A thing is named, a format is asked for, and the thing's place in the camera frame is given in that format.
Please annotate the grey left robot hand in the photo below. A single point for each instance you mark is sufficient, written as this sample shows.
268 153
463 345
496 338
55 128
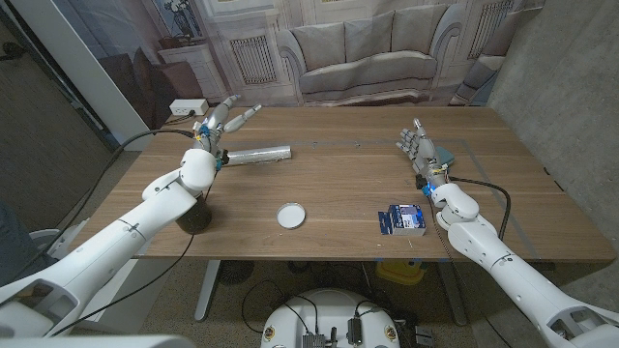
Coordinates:
217 125

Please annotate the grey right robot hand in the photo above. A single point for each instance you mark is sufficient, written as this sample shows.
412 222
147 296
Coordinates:
425 154

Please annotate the clear plastic wrap roll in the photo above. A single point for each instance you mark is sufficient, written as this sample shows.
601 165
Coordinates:
261 155

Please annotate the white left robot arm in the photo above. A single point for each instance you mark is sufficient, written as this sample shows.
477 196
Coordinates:
97 251

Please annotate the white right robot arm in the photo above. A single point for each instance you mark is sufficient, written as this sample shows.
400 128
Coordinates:
508 270

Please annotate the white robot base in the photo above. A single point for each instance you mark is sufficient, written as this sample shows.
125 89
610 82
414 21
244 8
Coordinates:
329 309

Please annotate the blue and white package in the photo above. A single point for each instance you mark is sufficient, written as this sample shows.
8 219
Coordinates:
403 220

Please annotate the black cup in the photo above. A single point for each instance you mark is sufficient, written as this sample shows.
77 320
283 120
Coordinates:
196 220

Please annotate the white jar lid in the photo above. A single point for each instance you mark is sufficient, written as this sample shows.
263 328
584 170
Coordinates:
291 215

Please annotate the teal sponge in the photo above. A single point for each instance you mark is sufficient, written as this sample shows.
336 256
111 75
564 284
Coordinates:
446 155

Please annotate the white power strip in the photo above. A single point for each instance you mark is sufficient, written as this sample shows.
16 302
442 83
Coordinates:
188 107

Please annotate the yellow object under table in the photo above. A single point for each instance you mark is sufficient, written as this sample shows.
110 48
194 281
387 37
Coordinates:
400 273

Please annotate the printed living room backdrop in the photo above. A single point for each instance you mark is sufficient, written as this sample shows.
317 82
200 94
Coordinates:
367 48

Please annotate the grey table leg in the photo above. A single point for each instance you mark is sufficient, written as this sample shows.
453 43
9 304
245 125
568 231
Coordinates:
452 295

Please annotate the white pillar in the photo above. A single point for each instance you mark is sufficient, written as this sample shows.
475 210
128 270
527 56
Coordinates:
82 72

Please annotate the black round floor fan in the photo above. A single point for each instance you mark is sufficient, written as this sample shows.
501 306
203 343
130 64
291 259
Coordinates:
236 271

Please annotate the white table leg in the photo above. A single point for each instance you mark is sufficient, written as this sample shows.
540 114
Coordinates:
207 290

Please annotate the person leg in jeans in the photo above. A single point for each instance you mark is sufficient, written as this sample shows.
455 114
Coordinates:
19 246

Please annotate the white robot torso edge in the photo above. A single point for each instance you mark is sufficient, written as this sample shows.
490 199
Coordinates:
97 342

